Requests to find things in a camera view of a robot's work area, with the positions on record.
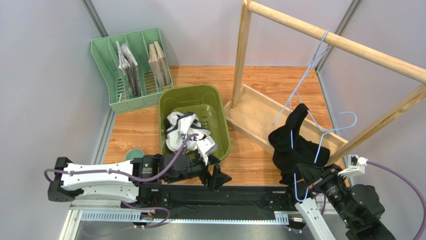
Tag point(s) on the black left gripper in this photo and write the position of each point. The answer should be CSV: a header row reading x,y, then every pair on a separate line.
x,y
218,178

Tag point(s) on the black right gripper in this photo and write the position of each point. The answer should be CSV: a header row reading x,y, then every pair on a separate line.
x,y
319,175

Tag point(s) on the black garment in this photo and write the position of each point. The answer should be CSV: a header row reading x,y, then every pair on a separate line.
x,y
290,148

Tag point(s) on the white tank top navy trim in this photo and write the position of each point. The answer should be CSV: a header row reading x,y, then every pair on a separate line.
x,y
179,126

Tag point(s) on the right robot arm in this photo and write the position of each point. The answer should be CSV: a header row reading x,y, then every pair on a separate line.
x,y
358,206

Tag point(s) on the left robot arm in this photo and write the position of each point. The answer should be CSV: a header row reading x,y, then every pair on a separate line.
x,y
129,181

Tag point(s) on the teal green cup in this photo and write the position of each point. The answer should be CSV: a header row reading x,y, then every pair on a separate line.
x,y
134,153

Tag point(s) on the brown wooden boards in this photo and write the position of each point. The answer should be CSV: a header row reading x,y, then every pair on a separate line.
x,y
159,65

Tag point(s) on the mint green file organizer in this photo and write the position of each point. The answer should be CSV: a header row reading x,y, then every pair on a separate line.
x,y
104,52

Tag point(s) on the folded newspapers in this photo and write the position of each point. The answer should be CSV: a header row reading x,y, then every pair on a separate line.
x,y
130,68

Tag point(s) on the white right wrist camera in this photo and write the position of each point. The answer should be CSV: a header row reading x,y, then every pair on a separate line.
x,y
356,166

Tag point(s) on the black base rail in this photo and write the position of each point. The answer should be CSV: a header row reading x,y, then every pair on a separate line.
x,y
226,204

